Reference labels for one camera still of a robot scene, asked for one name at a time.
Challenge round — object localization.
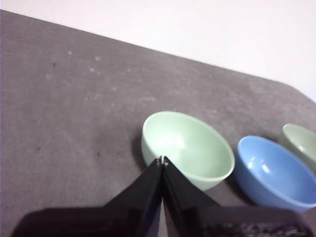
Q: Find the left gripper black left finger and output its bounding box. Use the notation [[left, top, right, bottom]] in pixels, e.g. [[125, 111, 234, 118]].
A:
[[9, 156, 164, 237]]

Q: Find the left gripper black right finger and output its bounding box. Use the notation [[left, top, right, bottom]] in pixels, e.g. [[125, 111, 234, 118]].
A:
[[162, 156, 312, 237]]

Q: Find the green ribbed bowl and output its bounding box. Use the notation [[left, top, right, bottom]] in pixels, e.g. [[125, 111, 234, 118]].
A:
[[141, 111, 235, 192], [278, 123, 316, 173]]

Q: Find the blue ribbed bowl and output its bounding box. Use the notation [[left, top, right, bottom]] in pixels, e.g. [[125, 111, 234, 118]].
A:
[[237, 135, 316, 214]]

